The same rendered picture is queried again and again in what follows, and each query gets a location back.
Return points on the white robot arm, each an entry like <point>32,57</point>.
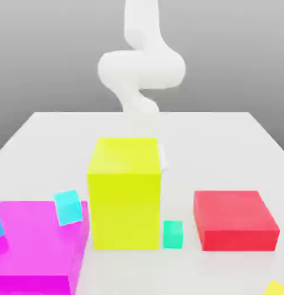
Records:
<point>141,69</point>

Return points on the small green cube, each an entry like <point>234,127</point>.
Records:
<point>172,235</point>

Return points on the small cyan cube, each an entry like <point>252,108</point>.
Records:
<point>68,208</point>

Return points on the small yellow cube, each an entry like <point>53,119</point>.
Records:
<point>278,289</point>

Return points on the large yellow box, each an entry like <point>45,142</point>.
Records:
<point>124,202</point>

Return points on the large red box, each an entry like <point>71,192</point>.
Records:
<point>236,221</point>

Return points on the large magenta box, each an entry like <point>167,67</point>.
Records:
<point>33,242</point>

